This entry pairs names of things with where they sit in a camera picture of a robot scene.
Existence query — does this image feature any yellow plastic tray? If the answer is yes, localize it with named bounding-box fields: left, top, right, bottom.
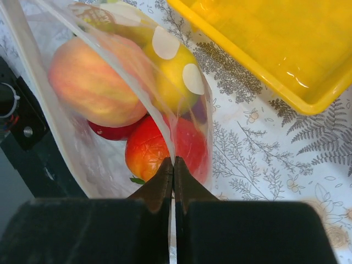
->
left=169, top=1, right=351, bottom=115

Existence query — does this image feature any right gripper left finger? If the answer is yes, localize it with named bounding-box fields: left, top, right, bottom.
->
left=1, top=158, right=173, bottom=263

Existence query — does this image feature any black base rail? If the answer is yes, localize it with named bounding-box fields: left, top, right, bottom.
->
left=1, top=59, right=86, bottom=197

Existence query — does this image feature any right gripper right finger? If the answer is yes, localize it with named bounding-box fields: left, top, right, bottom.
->
left=173, top=157, right=337, bottom=263

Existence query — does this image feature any yellow green fake lemon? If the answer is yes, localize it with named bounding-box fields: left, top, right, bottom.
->
left=144, top=44, right=205, bottom=115

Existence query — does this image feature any red fake apple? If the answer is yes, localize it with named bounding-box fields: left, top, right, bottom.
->
left=87, top=118, right=144, bottom=141

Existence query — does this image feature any fake peach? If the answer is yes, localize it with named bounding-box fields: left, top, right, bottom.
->
left=48, top=37, right=147, bottom=128

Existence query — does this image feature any floral tablecloth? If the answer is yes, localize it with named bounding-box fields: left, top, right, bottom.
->
left=0, top=0, right=352, bottom=264

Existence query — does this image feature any clear zip top bag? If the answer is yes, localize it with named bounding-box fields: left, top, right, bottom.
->
left=0, top=0, right=215, bottom=264

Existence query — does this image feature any purple fake eggplant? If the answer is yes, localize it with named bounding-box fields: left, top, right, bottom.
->
left=191, top=97, right=207, bottom=124

